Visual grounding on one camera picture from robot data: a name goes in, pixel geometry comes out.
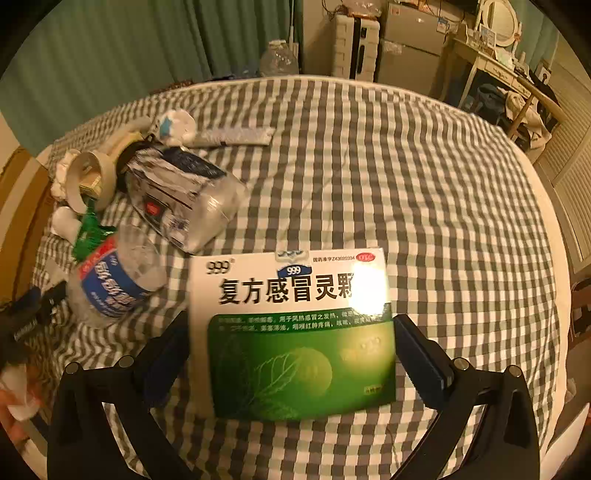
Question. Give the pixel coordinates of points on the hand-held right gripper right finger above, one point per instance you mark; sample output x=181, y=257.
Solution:
x=415, y=351

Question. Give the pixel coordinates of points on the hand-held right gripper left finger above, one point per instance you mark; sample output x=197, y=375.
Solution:
x=170, y=344

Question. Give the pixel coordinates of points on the blue label water bottle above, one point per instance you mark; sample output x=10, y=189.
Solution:
x=111, y=286

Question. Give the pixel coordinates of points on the green packet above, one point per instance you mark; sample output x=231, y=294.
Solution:
x=90, y=235

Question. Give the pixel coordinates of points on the green and white medicine box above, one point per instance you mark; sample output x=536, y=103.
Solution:
x=286, y=332

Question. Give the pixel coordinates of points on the clear plastic jar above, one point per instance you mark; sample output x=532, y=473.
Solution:
x=203, y=207

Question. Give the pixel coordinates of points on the small tan box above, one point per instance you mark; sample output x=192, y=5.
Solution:
x=91, y=183

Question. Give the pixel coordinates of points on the crumpled white tissue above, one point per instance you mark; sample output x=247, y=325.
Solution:
x=62, y=173

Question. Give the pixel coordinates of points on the grey checked bedsheet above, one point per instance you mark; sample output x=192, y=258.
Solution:
x=369, y=184

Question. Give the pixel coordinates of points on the white shutter doors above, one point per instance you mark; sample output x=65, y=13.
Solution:
x=570, y=184

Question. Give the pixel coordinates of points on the wooden chair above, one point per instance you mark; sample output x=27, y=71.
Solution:
x=538, y=99

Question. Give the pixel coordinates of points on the white vanity desk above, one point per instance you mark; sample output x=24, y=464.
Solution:
x=485, y=62

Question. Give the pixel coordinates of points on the grey fridge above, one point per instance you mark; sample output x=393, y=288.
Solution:
x=411, y=50

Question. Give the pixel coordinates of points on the green curtain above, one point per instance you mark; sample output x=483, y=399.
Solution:
x=138, y=41

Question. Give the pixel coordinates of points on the clear water jug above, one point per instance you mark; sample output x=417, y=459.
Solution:
x=278, y=59

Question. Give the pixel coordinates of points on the oval vanity mirror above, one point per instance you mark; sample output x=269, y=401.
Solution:
x=501, y=21

